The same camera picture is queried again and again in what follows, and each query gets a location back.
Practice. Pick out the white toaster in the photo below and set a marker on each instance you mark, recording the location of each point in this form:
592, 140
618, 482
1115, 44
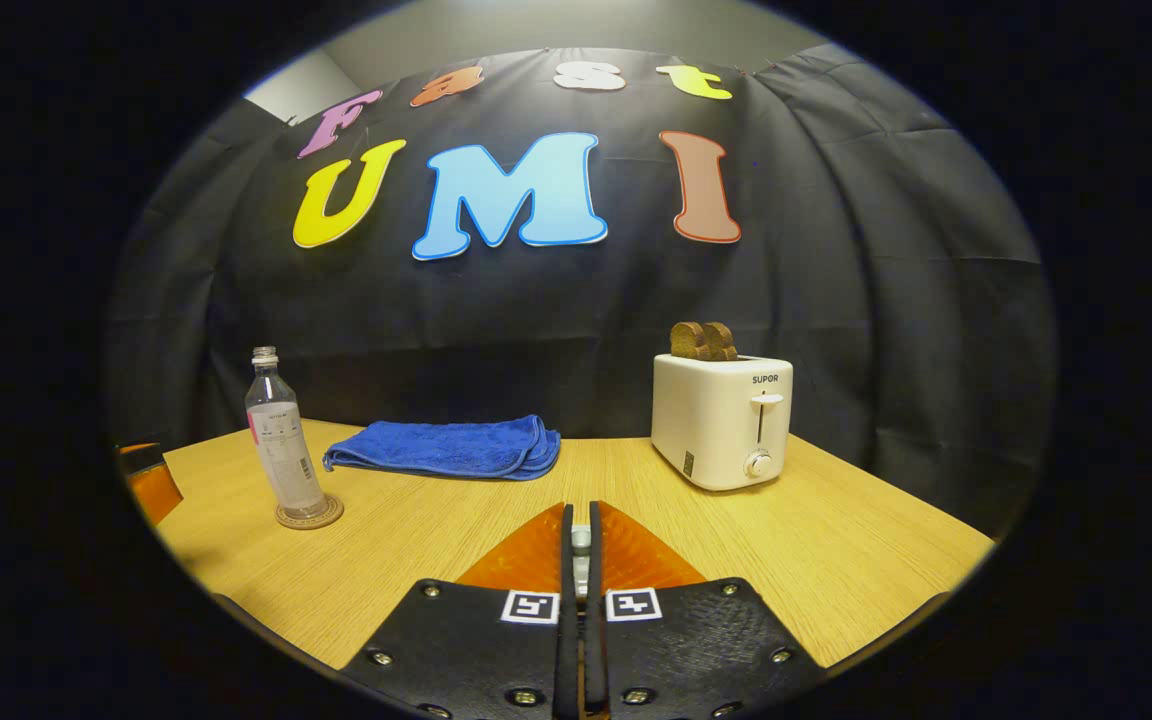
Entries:
716, 420

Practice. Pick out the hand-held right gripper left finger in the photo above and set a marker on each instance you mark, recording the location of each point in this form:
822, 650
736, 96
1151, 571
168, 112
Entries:
566, 650

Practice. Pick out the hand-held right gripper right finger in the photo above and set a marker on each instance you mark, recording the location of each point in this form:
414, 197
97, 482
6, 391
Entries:
596, 650

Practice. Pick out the blue folded towel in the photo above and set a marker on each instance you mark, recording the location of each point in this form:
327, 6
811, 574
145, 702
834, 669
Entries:
446, 448

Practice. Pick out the brown bread slice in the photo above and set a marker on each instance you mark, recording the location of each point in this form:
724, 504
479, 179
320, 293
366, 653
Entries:
686, 340
723, 342

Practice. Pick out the round cork coaster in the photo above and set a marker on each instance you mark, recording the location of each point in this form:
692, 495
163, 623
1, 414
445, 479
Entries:
331, 515

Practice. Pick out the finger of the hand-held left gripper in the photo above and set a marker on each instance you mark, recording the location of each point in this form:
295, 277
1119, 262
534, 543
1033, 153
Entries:
151, 490

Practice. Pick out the white teacup lid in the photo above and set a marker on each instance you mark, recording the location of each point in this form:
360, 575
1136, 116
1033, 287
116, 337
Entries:
581, 545

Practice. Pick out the clear plastic water bottle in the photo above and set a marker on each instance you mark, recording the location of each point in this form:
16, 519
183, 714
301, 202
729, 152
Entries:
286, 450

